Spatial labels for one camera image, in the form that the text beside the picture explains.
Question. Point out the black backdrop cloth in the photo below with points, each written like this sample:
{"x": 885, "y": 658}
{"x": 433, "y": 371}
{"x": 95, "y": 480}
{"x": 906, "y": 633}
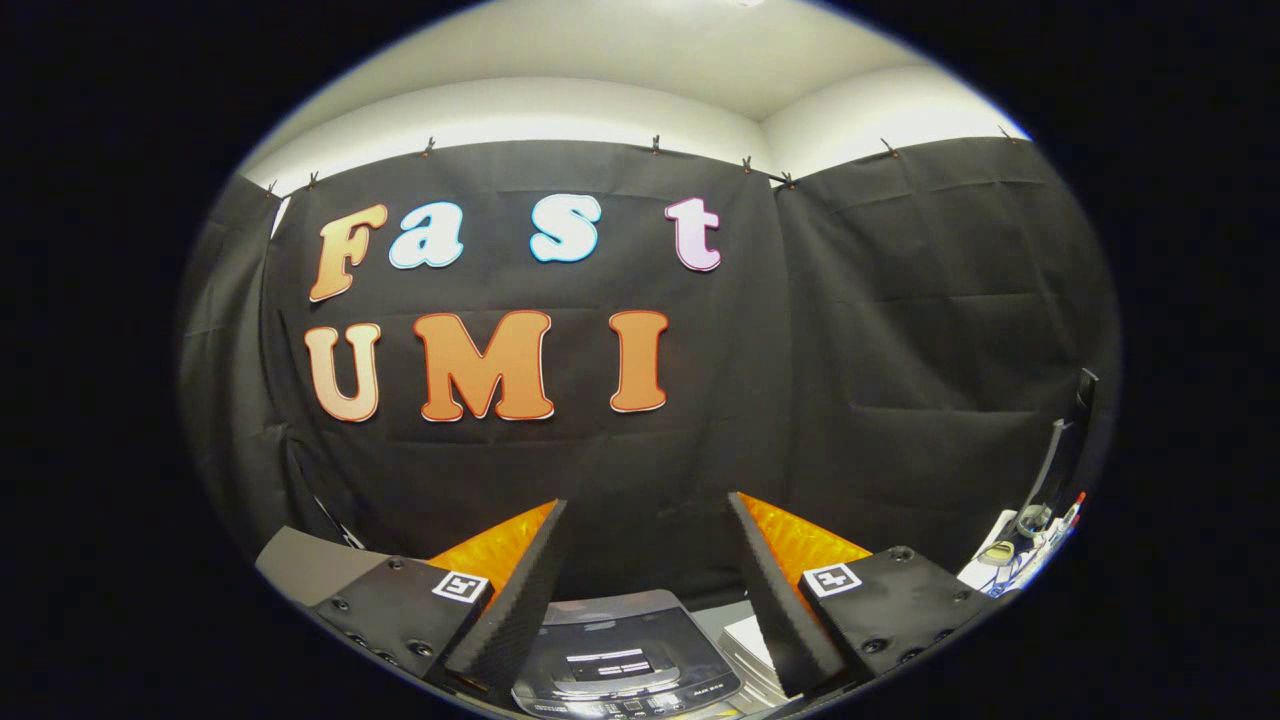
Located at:
{"x": 880, "y": 330}

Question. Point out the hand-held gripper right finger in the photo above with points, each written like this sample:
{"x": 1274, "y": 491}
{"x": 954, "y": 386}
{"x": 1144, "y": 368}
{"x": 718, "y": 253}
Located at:
{"x": 775, "y": 600}

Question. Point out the white side table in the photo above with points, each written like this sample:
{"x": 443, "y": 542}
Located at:
{"x": 985, "y": 575}

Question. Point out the row of small cloth clips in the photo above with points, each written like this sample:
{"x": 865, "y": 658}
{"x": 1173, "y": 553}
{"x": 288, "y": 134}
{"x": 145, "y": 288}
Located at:
{"x": 656, "y": 144}

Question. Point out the white board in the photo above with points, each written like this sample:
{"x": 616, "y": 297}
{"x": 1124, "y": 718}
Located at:
{"x": 745, "y": 640}

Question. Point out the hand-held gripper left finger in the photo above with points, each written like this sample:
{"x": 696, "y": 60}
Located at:
{"x": 520, "y": 590}

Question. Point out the small yellow grey gadget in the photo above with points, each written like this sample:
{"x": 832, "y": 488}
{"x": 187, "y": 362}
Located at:
{"x": 998, "y": 552}

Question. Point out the grey washing machine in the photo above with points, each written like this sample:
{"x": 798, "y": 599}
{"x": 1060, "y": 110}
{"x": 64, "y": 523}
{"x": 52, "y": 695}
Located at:
{"x": 530, "y": 695}

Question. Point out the grey board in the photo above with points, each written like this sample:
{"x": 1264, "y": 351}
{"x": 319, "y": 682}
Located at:
{"x": 310, "y": 565}

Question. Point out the red capped clear bottle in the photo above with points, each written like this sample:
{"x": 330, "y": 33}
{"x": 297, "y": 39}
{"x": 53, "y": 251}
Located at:
{"x": 1076, "y": 505}

